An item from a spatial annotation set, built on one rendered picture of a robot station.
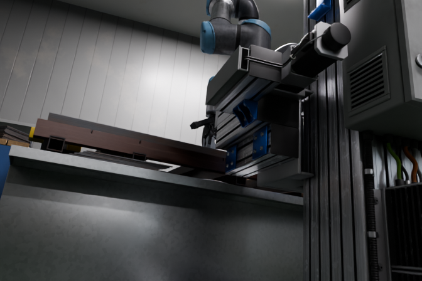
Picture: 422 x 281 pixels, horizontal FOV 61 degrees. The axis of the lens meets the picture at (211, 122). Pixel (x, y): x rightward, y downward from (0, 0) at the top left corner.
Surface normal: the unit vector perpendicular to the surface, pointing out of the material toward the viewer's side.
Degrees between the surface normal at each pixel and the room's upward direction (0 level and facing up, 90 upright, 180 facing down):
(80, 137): 90
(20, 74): 90
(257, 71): 90
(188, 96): 90
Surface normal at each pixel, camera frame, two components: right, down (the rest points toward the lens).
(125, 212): 0.45, -0.26
